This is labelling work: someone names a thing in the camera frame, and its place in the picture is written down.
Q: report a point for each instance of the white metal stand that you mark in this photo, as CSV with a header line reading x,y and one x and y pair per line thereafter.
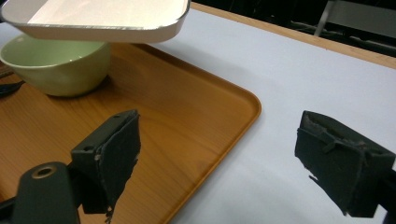
x,y
361,15

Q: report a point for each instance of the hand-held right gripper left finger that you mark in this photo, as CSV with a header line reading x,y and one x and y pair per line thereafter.
x,y
115,155

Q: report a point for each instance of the brown wooden chopstick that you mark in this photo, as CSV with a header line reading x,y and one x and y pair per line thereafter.
x,y
4,74

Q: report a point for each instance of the green bowl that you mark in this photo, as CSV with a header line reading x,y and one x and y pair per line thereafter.
x,y
59,74

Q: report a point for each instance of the white table mat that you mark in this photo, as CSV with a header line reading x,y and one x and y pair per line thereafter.
x,y
280,77

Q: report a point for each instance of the wooden tray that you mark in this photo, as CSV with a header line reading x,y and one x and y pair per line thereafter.
x,y
174,105

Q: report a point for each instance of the white square plate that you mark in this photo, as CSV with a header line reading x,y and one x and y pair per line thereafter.
x,y
102,18

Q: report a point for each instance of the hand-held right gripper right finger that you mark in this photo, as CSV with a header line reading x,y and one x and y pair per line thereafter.
x,y
339,168

